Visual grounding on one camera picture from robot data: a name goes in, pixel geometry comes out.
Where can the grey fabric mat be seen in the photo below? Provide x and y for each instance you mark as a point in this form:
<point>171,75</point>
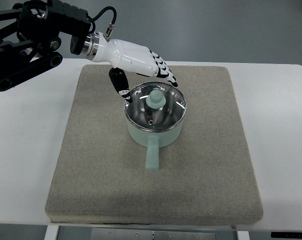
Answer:
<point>205,177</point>

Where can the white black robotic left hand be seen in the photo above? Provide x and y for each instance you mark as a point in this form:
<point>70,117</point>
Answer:
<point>124,57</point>

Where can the glass lid with green knob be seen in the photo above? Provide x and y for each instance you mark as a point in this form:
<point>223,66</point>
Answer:
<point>156,106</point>

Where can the mint green saucepan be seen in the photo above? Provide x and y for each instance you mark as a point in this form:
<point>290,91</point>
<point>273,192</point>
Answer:
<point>153,141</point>

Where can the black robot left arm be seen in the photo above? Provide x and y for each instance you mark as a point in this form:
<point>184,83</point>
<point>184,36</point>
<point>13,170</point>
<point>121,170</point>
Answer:
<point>28,46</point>

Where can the metal table crossbar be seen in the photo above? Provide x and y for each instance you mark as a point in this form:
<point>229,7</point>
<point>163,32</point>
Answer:
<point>128,234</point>

